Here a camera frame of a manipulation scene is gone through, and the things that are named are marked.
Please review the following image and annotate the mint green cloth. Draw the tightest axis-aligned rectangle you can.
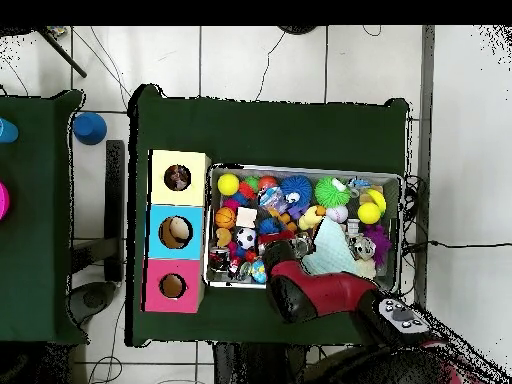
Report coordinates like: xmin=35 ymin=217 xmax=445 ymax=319
xmin=302 ymin=215 xmax=361 ymax=277

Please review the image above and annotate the wooden box with three holes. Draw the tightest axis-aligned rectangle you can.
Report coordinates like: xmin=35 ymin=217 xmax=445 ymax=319
xmin=143 ymin=148 xmax=212 ymax=315

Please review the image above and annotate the shallow clear mesh bin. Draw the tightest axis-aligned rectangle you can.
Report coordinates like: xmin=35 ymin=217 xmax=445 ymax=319
xmin=204 ymin=163 xmax=405 ymax=296

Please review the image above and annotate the plain wooden block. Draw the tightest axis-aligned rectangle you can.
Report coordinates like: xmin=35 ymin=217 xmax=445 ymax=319
xmin=236 ymin=207 xmax=259 ymax=229

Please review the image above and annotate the blue spiky rubber ball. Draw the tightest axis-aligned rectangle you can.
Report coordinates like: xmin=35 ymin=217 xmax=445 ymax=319
xmin=257 ymin=217 xmax=281 ymax=237

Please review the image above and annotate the small soccer ball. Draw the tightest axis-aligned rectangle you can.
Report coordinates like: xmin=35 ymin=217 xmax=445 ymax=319
xmin=235 ymin=227 xmax=258 ymax=250

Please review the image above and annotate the small basketball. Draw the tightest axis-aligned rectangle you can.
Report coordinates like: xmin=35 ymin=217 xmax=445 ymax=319
xmin=215 ymin=207 xmax=238 ymax=231

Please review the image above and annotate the yellow ball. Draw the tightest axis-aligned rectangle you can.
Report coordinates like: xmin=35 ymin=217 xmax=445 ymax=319
xmin=217 ymin=172 xmax=241 ymax=197
xmin=357 ymin=201 xmax=382 ymax=225

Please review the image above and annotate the globe print ball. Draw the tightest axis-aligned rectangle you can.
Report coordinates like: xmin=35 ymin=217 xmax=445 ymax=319
xmin=250 ymin=259 xmax=269 ymax=285

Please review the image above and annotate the green fuzzy toy with eyes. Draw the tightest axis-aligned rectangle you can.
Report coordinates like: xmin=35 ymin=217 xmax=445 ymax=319
xmin=314 ymin=176 xmax=352 ymax=209

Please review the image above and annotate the small baseball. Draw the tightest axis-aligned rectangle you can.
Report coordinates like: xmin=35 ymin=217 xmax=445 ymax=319
xmin=326 ymin=205 xmax=350 ymax=225

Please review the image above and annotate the dark green table cloth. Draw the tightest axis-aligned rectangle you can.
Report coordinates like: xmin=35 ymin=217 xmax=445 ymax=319
xmin=0 ymin=87 xmax=88 ymax=347
xmin=127 ymin=83 xmax=411 ymax=353

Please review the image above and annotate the purple spiky toy with eyes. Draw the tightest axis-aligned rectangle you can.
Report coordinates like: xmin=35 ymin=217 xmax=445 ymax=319
xmin=366 ymin=223 xmax=393 ymax=261

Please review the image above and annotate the person's foot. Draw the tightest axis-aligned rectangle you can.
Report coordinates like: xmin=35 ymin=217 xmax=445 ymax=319
xmin=277 ymin=25 xmax=320 ymax=37

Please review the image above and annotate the pink round object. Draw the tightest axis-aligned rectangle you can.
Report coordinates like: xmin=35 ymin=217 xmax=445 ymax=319
xmin=0 ymin=181 xmax=11 ymax=222

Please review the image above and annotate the light blue cup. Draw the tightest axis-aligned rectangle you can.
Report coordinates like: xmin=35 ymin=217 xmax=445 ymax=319
xmin=0 ymin=117 xmax=19 ymax=145

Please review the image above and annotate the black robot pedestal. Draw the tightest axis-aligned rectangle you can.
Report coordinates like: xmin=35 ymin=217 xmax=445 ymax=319
xmin=211 ymin=342 xmax=309 ymax=384

